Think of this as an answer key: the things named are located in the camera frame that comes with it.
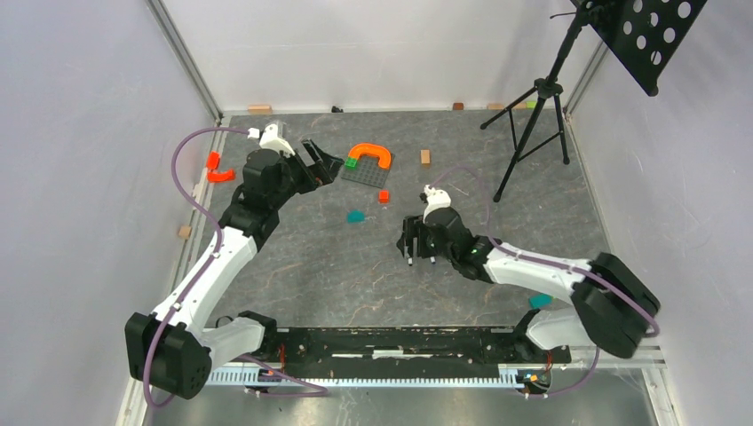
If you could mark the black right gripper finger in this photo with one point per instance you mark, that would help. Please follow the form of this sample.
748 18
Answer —
418 243
405 243

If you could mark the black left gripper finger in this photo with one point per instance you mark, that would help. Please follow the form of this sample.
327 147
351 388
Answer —
317 156
327 167

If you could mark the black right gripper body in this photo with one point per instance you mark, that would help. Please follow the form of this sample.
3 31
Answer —
430 248

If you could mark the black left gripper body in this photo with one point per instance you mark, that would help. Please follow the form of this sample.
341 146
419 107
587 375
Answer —
302 178

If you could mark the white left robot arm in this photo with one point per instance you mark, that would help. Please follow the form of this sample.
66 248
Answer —
170 348

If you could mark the teal block near right arm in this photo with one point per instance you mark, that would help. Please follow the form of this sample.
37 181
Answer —
540 301

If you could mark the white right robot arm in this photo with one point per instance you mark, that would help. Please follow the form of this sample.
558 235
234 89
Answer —
609 305

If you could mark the teal cube near pen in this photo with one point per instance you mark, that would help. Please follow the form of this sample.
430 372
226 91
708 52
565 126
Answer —
355 217

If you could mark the red cube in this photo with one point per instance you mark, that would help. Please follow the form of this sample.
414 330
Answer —
384 197

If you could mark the grey lego baseplate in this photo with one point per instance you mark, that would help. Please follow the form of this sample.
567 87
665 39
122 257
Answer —
367 173

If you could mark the orange arch block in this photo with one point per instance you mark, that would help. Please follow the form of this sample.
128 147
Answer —
381 153

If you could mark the orange curved block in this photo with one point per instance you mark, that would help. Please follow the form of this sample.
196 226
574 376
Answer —
214 176

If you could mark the orange block upright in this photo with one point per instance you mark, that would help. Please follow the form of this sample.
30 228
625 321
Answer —
213 160

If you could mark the wooden block back right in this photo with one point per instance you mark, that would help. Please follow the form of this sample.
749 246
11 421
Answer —
500 106

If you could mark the black tripod stand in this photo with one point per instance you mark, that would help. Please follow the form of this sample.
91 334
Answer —
546 88

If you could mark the black perforated plate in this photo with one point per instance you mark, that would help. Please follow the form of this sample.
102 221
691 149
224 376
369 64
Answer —
642 34

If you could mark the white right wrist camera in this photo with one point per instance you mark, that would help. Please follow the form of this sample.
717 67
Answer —
434 199

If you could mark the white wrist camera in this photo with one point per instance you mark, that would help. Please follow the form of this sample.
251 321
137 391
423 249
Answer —
434 199
272 138

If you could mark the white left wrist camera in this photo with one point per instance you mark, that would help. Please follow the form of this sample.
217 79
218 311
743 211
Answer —
272 138

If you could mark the wooden block back wall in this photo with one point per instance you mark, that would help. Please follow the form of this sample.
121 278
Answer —
259 109

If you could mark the wooden block left rail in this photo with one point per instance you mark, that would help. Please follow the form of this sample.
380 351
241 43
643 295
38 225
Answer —
184 232

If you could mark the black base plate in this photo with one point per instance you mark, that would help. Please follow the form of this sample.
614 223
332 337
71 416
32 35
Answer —
402 352

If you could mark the blue cable duct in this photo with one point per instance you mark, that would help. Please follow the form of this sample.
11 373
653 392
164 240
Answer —
252 376

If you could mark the aluminium corner post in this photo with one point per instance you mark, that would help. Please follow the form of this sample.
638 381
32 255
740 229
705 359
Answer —
179 47

